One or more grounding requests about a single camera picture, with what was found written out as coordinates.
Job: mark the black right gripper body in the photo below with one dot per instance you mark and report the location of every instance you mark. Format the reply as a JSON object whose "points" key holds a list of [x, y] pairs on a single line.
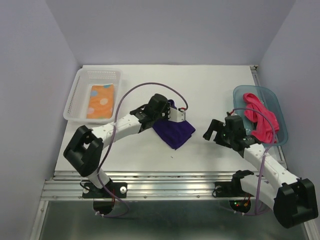
{"points": [[223, 137]]}

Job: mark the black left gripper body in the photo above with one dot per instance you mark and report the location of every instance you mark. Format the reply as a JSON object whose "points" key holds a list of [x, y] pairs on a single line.
{"points": [[164, 115]]}

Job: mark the purple towel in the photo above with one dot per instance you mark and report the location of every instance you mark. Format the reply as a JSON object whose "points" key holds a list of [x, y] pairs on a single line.
{"points": [[174, 134]]}

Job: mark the orange polka dot towel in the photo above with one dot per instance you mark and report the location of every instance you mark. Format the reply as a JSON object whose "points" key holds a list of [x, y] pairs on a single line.
{"points": [[101, 102]]}

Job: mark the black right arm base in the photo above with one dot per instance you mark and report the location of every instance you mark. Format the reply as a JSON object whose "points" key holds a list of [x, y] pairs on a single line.
{"points": [[232, 189]]}

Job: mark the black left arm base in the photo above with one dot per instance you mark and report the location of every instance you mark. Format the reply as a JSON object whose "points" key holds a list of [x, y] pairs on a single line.
{"points": [[104, 199]]}

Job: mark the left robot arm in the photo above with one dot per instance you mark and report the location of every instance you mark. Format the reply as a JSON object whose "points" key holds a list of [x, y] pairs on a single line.
{"points": [[85, 148]]}

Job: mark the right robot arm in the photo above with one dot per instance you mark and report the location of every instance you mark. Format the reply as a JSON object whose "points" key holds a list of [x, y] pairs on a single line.
{"points": [[292, 199]]}

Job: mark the pink towel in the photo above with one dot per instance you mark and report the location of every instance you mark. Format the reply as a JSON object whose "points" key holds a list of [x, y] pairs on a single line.
{"points": [[266, 122]]}

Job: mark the blue plastic tub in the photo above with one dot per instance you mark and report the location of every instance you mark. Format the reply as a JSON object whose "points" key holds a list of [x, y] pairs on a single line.
{"points": [[269, 100]]}

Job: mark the white plastic basket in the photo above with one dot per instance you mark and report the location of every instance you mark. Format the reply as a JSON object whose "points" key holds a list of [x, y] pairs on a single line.
{"points": [[77, 102]]}

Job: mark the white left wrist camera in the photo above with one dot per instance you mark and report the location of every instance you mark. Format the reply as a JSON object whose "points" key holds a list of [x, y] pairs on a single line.
{"points": [[176, 115]]}

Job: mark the aluminium mounting rail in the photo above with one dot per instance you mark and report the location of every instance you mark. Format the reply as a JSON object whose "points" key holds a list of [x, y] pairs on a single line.
{"points": [[141, 186]]}

